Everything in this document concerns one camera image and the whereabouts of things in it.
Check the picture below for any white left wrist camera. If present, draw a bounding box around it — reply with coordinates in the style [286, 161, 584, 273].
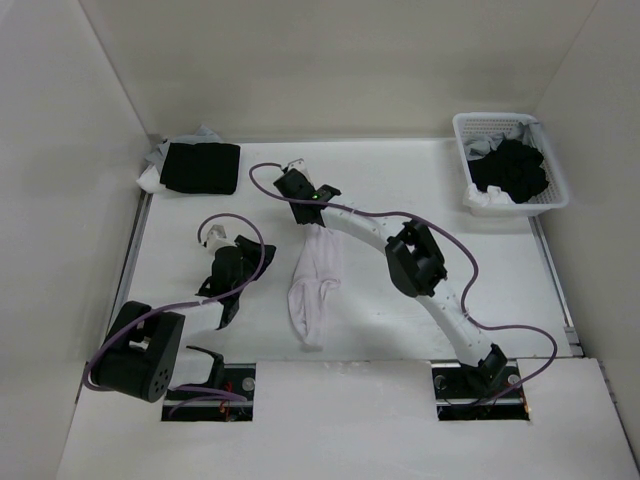
[202, 224, 234, 255]

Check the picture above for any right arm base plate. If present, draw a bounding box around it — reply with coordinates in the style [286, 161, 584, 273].
[432, 362, 530, 421]

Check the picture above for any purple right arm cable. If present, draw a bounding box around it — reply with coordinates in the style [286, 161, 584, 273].
[248, 162, 561, 409]

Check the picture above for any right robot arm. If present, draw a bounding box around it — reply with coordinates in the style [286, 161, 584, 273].
[274, 167, 507, 398]

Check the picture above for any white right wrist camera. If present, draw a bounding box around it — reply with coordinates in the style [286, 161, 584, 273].
[285, 158, 312, 183]

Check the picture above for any light pink tank top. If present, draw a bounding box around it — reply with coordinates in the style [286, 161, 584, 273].
[287, 224, 344, 350]

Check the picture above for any left aluminium table rail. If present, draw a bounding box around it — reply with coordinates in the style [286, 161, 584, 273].
[101, 191, 153, 343]

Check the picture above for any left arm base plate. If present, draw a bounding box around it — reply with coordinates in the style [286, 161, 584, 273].
[160, 364, 256, 423]

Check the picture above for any crumpled white tank top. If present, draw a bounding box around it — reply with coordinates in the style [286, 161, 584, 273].
[463, 183, 515, 208]

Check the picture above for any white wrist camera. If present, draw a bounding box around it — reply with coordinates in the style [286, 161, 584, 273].
[285, 158, 312, 183]
[202, 224, 234, 255]

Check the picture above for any folded black tank top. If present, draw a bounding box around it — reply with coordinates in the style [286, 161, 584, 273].
[160, 143, 241, 195]

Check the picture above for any crumpled black tank top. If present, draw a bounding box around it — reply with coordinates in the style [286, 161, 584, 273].
[468, 140, 549, 204]

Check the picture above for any folded white tank top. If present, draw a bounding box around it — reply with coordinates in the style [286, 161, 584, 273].
[136, 164, 166, 194]

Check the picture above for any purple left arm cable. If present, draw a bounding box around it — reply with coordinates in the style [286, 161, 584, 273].
[82, 212, 266, 421]

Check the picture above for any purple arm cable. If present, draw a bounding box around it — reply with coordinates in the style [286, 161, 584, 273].
[82, 212, 266, 421]
[248, 162, 561, 409]

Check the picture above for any folded grey tank top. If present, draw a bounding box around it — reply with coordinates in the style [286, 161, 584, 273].
[144, 125, 223, 172]

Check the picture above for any white perforated plastic basket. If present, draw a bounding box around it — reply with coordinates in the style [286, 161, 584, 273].
[452, 112, 569, 217]

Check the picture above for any crumpled grey tank top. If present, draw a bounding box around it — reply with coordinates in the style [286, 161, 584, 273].
[463, 121, 540, 161]

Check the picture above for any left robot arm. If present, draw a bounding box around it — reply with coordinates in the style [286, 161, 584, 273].
[83, 235, 276, 403]

